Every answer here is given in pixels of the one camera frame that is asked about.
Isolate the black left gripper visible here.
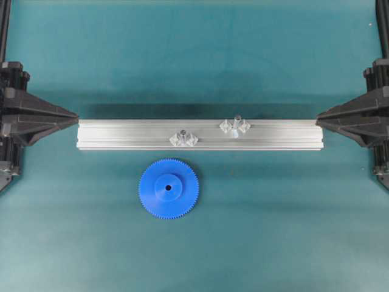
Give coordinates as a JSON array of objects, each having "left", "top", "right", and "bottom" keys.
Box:
[{"left": 1, "top": 61, "right": 78, "bottom": 191}]

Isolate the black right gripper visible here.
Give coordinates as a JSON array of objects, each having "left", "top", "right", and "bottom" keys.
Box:
[{"left": 316, "top": 59, "right": 388, "bottom": 189}]

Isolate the large blue plastic gear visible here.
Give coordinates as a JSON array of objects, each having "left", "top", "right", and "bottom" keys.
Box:
[{"left": 138, "top": 159, "right": 199, "bottom": 220}]

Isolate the right steel shaft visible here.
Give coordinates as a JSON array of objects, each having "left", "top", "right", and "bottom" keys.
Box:
[{"left": 233, "top": 115, "right": 242, "bottom": 131}]

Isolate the silver aluminium extrusion rail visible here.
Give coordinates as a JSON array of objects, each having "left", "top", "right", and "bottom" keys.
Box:
[{"left": 77, "top": 118, "right": 324, "bottom": 151}]

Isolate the black right frame post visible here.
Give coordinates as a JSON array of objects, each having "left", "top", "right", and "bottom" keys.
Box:
[{"left": 375, "top": 0, "right": 389, "bottom": 58}]

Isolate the black frame post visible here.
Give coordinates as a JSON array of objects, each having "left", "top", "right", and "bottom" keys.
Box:
[
  {"left": 0, "top": 0, "right": 12, "bottom": 63},
  {"left": 375, "top": 0, "right": 389, "bottom": 58}
]

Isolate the black left frame post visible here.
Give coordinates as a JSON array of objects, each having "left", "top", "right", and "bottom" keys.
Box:
[{"left": 0, "top": 0, "right": 12, "bottom": 63}]

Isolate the clear right shaft bracket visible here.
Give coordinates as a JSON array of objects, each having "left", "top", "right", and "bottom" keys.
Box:
[{"left": 219, "top": 119, "right": 251, "bottom": 138}]

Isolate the clear shaft bracket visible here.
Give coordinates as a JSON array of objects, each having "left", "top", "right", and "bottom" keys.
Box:
[
  {"left": 169, "top": 130, "right": 198, "bottom": 147},
  {"left": 219, "top": 119, "right": 251, "bottom": 138}
]

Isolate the clear left shaft bracket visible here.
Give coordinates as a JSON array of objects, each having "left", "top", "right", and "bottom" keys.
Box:
[{"left": 169, "top": 130, "right": 198, "bottom": 147}]

